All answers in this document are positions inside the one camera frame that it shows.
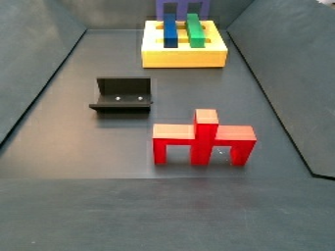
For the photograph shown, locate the purple comb-shaped block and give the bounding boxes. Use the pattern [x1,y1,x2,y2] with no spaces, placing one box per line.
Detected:
[156,0,211,21]

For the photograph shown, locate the black angled fixture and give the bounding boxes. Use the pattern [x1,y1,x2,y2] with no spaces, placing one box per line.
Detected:
[90,76,152,112]

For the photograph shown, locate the yellow slotted board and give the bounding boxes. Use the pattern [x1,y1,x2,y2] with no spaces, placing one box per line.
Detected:
[142,21,228,68]

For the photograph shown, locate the red comb-shaped block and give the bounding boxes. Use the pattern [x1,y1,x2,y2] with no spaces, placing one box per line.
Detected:
[152,109,256,166]

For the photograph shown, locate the green rectangular bar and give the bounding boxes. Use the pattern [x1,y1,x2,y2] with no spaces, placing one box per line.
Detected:
[186,13,206,48]

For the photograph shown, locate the blue rectangular bar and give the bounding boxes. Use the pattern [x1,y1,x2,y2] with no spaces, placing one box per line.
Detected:
[164,14,178,48]

